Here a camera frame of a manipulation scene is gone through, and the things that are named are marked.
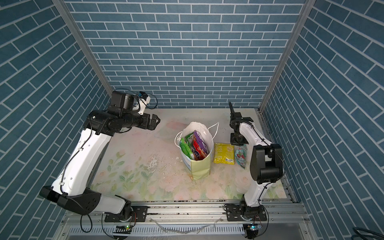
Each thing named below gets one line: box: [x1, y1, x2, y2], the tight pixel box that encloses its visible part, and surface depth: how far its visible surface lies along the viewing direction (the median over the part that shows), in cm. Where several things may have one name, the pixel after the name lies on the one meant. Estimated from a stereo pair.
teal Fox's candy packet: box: [235, 144, 248, 169], surface depth 89 cm
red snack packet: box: [191, 134, 209, 161], surface depth 81 cm
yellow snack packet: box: [213, 142, 235, 165], surface depth 93 cm
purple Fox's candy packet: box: [193, 130, 209, 154], surface depth 83 cm
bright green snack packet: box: [179, 132, 194, 160], surface depth 79 cm
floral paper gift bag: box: [174, 121, 220, 181], surface depth 79 cm
